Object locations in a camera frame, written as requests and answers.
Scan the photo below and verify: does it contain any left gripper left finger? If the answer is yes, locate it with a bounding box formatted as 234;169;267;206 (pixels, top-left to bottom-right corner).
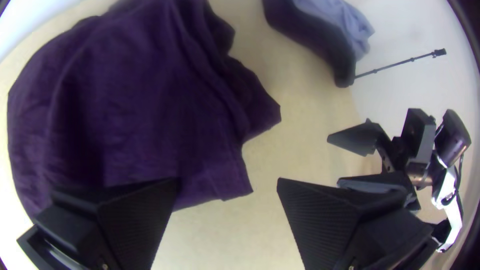
16;176;180;270

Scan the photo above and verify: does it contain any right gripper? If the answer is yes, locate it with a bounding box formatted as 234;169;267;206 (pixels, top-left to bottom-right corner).
326;107;437;212

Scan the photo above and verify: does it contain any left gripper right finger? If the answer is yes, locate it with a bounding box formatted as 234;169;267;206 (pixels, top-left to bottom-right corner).
276;177;440;270

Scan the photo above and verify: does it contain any dark t-shirt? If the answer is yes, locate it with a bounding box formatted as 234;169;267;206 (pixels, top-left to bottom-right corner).
6;0;282;219

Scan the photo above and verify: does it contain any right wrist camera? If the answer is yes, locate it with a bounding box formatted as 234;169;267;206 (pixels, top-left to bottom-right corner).
434;109;472;168

